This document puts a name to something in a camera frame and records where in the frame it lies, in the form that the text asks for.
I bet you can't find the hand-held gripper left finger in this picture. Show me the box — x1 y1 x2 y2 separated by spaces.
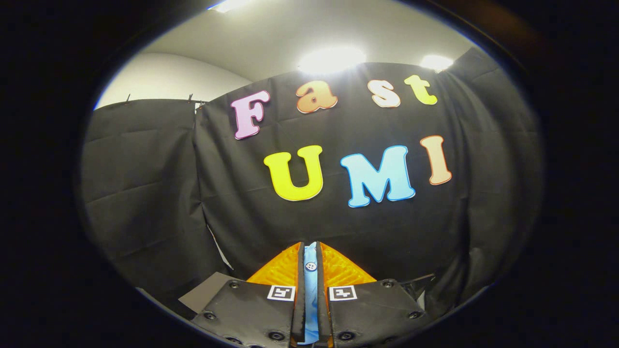
191 241 307 348

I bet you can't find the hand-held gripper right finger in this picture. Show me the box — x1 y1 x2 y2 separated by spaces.
316 241 427 348

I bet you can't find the light blue polo shirt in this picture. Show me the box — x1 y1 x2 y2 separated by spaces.
304 243 321 345

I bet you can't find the grey cabinet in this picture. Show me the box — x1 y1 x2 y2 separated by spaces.
178 272 234 314

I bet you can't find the black backdrop cloth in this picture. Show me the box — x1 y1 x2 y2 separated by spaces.
77 46 545 319

